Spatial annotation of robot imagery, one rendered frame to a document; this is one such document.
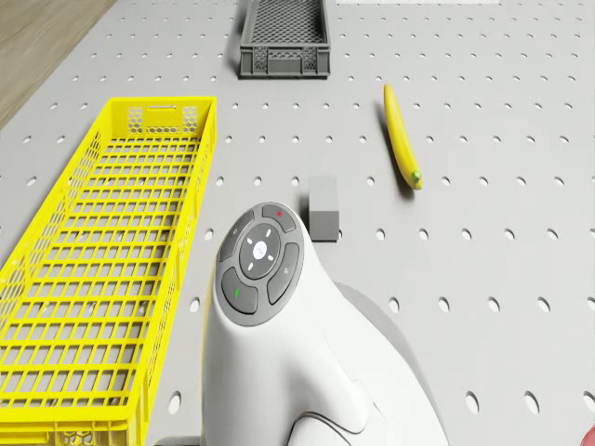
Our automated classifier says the dark grey basket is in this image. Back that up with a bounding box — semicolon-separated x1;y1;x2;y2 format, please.
237;0;332;80

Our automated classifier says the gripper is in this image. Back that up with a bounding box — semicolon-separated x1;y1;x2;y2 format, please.
152;434;205;446

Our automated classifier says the yellow basket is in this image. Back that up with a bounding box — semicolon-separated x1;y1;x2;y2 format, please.
0;96;218;446

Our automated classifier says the banana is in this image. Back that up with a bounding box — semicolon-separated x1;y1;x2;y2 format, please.
383;83;424;190

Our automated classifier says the grey cube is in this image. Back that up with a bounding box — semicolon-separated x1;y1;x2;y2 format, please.
308;175;340;243

